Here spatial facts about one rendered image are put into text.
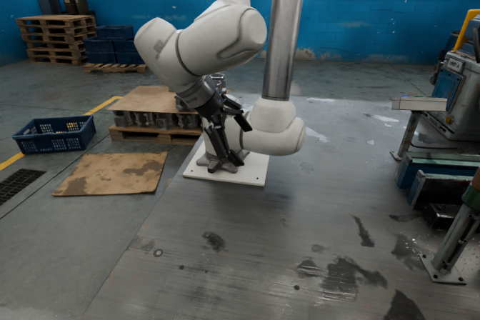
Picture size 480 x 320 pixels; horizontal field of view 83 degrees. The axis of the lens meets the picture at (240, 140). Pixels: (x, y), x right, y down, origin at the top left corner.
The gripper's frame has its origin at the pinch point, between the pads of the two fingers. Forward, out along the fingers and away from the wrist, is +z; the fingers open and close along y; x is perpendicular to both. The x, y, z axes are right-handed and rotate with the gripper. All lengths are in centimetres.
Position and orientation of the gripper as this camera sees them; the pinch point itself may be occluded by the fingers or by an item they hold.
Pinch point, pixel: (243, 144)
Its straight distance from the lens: 82.0
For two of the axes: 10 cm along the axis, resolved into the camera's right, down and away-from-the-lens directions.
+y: -2.1, 7.6, -6.1
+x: 8.3, -1.9, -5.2
